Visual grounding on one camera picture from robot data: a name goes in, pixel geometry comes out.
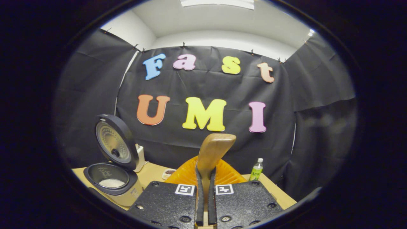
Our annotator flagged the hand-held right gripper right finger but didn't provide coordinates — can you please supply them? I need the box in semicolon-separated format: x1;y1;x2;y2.
208;159;283;229

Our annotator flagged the black backdrop cloth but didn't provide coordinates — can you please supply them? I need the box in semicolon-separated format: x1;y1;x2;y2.
54;29;358;201

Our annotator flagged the green label drink bottle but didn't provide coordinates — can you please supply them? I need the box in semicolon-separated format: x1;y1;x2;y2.
249;158;264;182

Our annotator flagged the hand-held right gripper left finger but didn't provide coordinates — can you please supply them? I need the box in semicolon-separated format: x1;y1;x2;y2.
129;156;204;229

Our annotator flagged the wooden spoon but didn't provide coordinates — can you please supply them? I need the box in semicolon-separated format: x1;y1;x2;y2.
196;133;237;228

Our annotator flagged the long ceiling light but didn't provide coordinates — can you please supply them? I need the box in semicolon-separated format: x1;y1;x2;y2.
180;0;255;10

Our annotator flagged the dark grey rice cooker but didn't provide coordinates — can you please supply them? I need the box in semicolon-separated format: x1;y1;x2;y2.
83;114;144;207

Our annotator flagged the white rice heap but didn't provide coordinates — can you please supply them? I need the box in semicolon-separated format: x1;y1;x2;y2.
99;179;126;189

